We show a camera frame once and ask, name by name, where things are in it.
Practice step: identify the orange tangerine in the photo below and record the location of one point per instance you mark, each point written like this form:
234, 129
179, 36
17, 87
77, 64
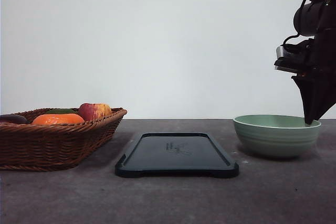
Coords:
58, 119

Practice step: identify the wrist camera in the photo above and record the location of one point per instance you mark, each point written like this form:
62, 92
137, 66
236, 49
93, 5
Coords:
297, 59

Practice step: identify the green avocado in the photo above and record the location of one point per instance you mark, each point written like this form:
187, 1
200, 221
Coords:
61, 111

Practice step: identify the dark rectangular tray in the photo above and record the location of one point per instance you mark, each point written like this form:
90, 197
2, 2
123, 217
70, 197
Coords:
176, 155

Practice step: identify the red yellow apple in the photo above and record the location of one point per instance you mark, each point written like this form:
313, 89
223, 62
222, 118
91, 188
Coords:
94, 111

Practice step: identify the brown wicker basket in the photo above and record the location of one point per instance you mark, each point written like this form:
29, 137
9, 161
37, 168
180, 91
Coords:
32, 147

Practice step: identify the dark purple fruit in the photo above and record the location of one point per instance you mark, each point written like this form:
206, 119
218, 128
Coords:
13, 118

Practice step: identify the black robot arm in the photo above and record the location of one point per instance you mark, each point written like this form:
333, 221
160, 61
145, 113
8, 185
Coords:
317, 20

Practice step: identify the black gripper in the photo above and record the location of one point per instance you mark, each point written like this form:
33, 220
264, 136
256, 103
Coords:
317, 81

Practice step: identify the green ceramic bowl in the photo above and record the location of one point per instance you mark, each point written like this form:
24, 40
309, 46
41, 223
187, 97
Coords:
275, 136

